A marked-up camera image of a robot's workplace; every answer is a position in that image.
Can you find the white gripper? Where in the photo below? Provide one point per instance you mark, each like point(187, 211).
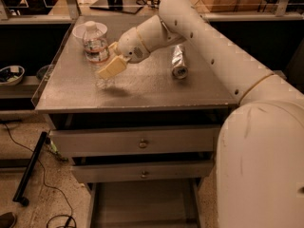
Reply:
point(131, 47)

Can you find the clear plastic water bottle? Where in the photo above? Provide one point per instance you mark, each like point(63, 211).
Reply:
point(96, 52)

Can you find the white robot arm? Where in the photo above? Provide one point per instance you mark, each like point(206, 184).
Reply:
point(260, 152)

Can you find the top grey drawer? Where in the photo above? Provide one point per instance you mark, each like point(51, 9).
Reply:
point(135, 140)

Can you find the grey drawer cabinet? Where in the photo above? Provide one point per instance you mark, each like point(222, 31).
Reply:
point(144, 95)

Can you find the middle grey drawer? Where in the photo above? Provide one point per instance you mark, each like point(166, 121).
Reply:
point(163, 170)

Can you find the bottom open grey drawer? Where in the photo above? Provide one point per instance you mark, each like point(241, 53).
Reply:
point(145, 204)

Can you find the white ceramic bowl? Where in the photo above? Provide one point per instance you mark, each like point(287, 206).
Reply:
point(79, 31)

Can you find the black monitor stand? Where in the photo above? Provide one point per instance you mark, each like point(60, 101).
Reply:
point(123, 6)

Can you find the silver foil-wrapped can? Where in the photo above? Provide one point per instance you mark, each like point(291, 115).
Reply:
point(179, 67)

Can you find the bowl with dark items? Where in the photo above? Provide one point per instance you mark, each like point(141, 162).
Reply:
point(11, 75)

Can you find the black bar on floor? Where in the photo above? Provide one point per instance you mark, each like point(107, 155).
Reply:
point(19, 194)

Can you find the dark shoe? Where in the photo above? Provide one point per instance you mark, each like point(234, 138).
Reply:
point(8, 220)

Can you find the grey side shelf rail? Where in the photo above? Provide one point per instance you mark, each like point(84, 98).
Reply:
point(280, 74)

